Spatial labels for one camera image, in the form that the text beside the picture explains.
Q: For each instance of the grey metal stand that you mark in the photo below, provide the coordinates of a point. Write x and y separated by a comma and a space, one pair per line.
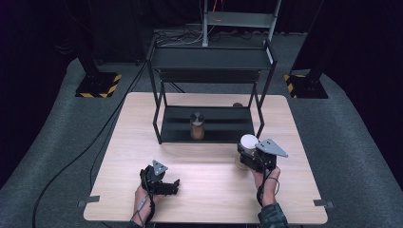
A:
240, 19

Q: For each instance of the small jar with silver lid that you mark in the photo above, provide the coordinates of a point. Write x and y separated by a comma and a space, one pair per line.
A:
197, 126

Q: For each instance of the tall canister with white lid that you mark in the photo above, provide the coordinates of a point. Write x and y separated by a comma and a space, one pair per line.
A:
249, 142

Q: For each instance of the black two-tier metal rack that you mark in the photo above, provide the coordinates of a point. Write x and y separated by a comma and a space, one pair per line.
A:
209, 95

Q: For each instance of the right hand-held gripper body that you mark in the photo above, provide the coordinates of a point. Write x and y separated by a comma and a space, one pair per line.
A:
267, 155

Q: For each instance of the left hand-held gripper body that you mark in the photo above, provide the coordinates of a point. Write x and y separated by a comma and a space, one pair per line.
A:
152, 177

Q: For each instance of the black stand with striped base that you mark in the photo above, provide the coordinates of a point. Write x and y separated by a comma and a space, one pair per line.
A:
98, 82
305, 85

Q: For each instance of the grey table bracket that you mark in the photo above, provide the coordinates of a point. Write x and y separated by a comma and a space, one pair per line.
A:
323, 203
89, 200

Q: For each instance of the person's right hand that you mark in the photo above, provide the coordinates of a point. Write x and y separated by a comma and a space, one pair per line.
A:
269, 183

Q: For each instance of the person's left hand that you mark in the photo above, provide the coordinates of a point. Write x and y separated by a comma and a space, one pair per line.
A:
142, 199

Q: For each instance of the small brown round object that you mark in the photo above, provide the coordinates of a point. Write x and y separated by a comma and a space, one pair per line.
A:
237, 104

